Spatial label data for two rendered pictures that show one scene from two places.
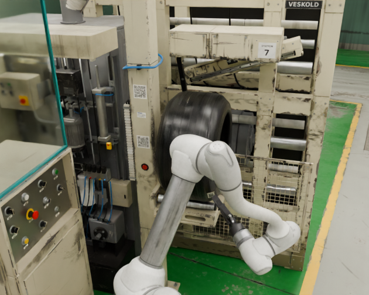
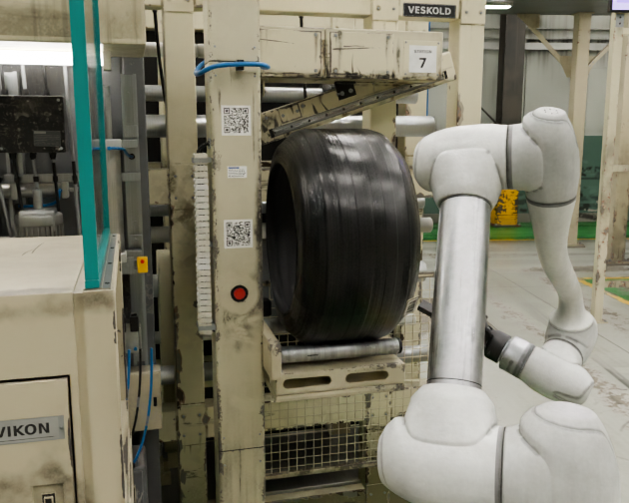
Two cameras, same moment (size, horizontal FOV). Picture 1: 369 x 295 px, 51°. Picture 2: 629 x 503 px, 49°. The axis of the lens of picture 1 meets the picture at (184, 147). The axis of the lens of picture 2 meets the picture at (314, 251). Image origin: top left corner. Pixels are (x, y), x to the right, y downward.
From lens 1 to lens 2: 1.23 m
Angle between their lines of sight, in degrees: 34
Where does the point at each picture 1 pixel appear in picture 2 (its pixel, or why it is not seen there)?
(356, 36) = not seen: hidden behind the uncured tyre
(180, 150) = (459, 146)
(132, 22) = not seen: outside the picture
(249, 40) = (393, 41)
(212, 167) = (554, 149)
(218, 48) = (341, 58)
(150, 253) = (466, 356)
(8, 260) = (113, 476)
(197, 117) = (371, 151)
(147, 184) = (243, 335)
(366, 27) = not seen: hidden behind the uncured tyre
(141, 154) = (233, 264)
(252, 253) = (559, 365)
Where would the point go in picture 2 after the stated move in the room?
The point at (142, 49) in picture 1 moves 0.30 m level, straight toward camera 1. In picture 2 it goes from (246, 30) to (319, 14)
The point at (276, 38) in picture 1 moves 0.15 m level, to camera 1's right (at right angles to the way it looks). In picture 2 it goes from (435, 38) to (471, 41)
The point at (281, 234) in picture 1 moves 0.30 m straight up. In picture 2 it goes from (587, 320) to (595, 198)
